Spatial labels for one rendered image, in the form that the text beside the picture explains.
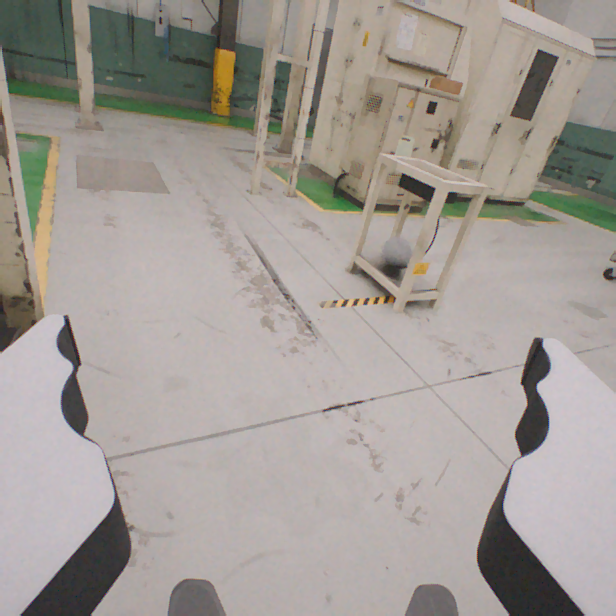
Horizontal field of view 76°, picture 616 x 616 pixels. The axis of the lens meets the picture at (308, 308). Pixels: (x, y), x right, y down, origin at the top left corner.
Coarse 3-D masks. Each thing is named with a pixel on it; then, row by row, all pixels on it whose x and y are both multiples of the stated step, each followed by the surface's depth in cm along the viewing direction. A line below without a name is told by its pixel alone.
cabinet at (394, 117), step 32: (384, 96) 382; (416, 96) 382; (448, 96) 398; (352, 128) 430; (384, 128) 386; (416, 128) 401; (448, 128) 419; (352, 160) 434; (352, 192) 439; (384, 192) 427
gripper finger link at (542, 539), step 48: (528, 384) 11; (576, 384) 9; (528, 432) 9; (576, 432) 8; (528, 480) 7; (576, 480) 7; (528, 528) 6; (576, 528) 6; (528, 576) 6; (576, 576) 6
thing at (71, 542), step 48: (48, 336) 9; (0, 384) 8; (48, 384) 8; (0, 432) 7; (48, 432) 7; (0, 480) 6; (48, 480) 6; (96, 480) 6; (0, 528) 6; (48, 528) 6; (96, 528) 6; (0, 576) 5; (48, 576) 5; (96, 576) 6
